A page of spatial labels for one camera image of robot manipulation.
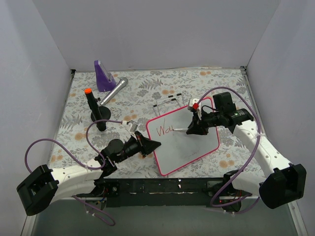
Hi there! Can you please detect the white red whiteboard marker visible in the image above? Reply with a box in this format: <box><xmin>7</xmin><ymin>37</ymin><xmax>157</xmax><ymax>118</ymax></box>
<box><xmin>174</xmin><ymin>128</ymin><xmax>188</xmax><ymax>131</ymax></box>

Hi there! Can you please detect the pink framed whiteboard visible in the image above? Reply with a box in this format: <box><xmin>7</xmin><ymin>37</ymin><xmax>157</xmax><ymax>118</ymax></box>
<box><xmin>146</xmin><ymin>105</ymin><xmax>220</xmax><ymax>176</ymax></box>

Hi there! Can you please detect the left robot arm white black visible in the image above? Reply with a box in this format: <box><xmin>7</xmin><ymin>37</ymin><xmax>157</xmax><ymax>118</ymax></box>
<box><xmin>17</xmin><ymin>131</ymin><xmax>161</xmax><ymax>216</ymax></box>

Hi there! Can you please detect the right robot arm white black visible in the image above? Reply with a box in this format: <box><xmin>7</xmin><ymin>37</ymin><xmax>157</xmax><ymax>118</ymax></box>
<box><xmin>186</xmin><ymin>92</ymin><xmax>307</xmax><ymax>209</ymax></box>

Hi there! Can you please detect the black torch with orange cap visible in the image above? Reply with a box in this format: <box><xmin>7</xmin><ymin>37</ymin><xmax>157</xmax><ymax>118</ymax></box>
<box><xmin>84</xmin><ymin>88</ymin><xmax>111</xmax><ymax>122</ymax></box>

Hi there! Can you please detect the floral patterned table mat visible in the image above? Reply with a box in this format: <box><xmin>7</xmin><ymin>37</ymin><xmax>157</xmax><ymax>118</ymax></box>
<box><xmin>49</xmin><ymin>68</ymin><xmax>251</xmax><ymax>178</ymax></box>

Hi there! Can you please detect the silver microphone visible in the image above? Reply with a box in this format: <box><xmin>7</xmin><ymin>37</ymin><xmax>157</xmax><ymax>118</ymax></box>
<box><xmin>99</xmin><ymin>77</ymin><xmax>128</xmax><ymax>106</ymax></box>

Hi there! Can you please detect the purple wedge stand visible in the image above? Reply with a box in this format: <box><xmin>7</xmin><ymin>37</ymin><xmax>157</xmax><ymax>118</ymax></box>
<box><xmin>94</xmin><ymin>60</ymin><xmax>116</xmax><ymax>92</ymax></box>

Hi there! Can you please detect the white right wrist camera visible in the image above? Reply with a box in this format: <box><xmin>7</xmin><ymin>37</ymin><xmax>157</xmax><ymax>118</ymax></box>
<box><xmin>187</xmin><ymin>98</ymin><xmax>202</xmax><ymax>119</ymax></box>

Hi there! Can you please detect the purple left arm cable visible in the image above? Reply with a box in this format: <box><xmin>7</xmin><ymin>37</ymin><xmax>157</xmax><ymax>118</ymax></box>
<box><xmin>24</xmin><ymin>119</ymin><xmax>128</xmax><ymax>226</ymax></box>

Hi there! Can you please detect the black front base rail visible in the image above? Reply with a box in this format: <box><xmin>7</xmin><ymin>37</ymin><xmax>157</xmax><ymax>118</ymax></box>
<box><xmin>90</xmin><ymin>174</ymin><xmax>237</xmax><ymax>208</ymax></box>

